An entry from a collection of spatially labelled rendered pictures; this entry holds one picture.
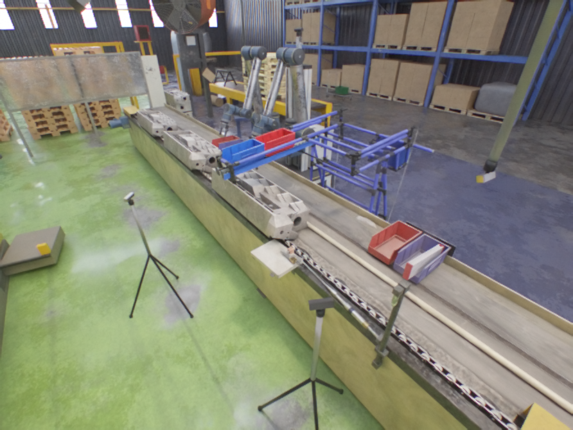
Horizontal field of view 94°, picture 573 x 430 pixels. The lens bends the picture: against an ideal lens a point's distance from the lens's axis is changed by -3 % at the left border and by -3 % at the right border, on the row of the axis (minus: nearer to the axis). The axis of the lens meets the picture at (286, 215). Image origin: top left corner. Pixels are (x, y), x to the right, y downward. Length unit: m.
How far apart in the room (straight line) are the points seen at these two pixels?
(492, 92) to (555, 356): 8.93
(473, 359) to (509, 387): 0.16
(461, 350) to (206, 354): 1.72
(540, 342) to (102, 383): 2.73
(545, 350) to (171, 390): 2.24
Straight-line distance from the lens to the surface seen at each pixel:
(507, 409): 1.69
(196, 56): 8.58
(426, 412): 1.72
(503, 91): 10.26
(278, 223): 1.89
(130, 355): 2.64
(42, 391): 2.81
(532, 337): 2.01
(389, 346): 1.58
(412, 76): 11.35
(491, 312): 2.00
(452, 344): 1.74
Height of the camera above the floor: 2.06
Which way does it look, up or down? 33 degrees down
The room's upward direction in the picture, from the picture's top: straight up
